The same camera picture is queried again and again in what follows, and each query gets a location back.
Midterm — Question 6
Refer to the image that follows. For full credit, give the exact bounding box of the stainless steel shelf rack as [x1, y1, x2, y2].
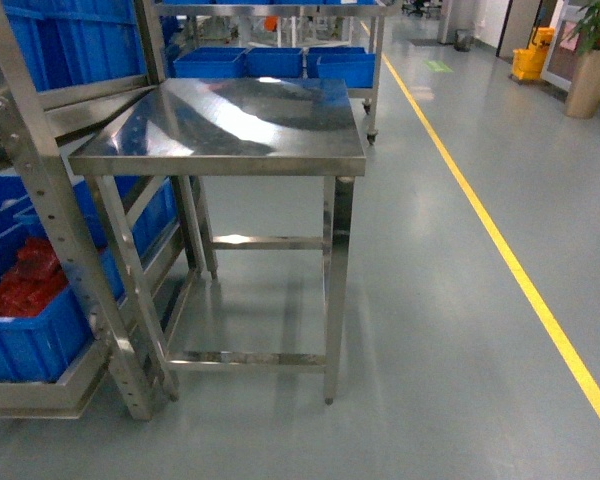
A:
[0, 1, 211, 421]

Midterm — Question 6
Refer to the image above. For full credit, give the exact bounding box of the blue bin with red parts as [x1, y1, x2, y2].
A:
[0, 180, 176, 383]

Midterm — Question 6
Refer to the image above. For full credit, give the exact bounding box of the large blue bin upper shelf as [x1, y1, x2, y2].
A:
[2, 0, 146, 92]

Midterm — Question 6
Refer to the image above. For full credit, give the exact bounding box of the small stainless steel table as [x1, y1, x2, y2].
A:
[69, 77, 366, 403]

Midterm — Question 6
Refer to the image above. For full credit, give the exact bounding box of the blue plastic bin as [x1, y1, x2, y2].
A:
[246, 47, 303, 78]
[173, 47, 246, 79]
[306, 47, 376, 89]

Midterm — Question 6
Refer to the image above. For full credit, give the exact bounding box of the grey trash can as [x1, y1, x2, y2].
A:
[453, 29, 475, 52]

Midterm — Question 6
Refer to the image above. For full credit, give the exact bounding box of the yellow mop bucket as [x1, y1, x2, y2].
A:
[511, 27, 555, 82]

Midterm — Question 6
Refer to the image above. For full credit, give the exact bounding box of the beige plant pot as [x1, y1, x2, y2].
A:
[565, 50, 600, 119]

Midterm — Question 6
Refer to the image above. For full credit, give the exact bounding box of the green potted plant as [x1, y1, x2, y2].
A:
[569, 0, 600, 55]

